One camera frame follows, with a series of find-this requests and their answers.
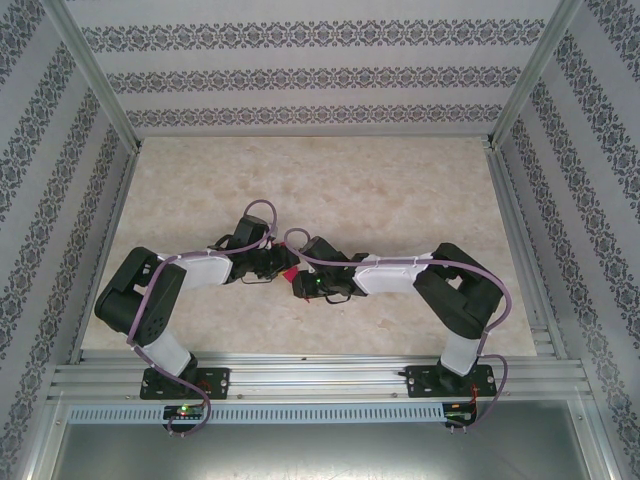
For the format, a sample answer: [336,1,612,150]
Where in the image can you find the aluminium frame bar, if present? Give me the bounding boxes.
[19,394,69,480]
[574,397,626,480]

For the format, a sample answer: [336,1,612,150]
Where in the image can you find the wide aluminium mounting rail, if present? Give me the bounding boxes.
[47,351,594,402]

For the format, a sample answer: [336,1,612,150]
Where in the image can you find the slotted grey cable duct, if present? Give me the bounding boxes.
[67,403,448,425]

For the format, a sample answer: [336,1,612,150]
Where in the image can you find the aluminium frame post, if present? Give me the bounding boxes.
[42,0,142,151]
[485,0,585,150]

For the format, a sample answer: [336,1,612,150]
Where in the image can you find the aluminium side rail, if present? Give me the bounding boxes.
[68,147,144,365]
[485,147,569,360]

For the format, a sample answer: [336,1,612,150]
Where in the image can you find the grey metal panel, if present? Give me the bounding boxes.
[49,423,594,480]

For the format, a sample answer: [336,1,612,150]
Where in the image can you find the magenta cloth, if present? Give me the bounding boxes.
[278,268,314,304]

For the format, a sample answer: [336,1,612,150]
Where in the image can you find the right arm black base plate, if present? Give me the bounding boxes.
[405,363,499,399]

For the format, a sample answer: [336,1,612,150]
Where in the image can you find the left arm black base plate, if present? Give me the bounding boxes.
[139,367,232,401]

